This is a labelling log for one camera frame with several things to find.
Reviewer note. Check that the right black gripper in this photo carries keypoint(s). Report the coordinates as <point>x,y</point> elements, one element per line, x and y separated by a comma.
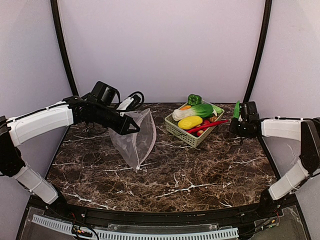
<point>235,125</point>

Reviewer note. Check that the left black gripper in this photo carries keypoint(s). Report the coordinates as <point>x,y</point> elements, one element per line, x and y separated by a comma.
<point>121,122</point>

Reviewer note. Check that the clear zip top bag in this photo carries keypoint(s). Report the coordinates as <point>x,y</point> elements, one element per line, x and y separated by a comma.
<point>136,147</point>

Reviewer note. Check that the green cucumber toy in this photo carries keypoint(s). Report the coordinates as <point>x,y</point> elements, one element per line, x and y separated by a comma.
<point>236,113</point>

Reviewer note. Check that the red chili pepper toy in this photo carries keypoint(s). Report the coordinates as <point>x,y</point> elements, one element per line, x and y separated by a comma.
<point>213,124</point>

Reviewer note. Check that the pale green plastic basket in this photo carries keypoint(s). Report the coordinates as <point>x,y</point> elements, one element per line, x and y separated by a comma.
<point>192,139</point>

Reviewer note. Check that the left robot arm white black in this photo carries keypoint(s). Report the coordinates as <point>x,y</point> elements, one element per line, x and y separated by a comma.
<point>94,107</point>

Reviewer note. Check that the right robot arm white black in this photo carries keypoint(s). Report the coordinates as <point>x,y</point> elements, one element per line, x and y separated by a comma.
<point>305,131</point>

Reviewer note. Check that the bok choy toy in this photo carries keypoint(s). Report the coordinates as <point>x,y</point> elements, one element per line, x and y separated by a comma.
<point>200,110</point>

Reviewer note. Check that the yellow lemon toy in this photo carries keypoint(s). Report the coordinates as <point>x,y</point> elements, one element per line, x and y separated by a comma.
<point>189,122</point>

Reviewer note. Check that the green bell pepper toy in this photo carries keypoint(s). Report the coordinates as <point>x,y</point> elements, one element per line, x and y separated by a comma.
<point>194,99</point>

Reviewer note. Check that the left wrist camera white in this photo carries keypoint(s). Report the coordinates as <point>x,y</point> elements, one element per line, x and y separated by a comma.
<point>131,103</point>

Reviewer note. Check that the black front rail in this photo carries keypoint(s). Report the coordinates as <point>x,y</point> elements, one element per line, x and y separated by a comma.
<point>243,216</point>

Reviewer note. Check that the white slotted cable duct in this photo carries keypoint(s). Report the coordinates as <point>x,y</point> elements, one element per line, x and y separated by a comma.
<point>130,232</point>

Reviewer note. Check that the right black frame post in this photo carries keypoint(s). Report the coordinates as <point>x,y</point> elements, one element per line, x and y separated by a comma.
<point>259,50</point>

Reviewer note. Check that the black frame post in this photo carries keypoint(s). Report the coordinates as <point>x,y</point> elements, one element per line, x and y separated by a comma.
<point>259,50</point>
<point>54,5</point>

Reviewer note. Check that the left black frame post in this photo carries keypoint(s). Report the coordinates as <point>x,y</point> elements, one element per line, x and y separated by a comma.
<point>54,5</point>

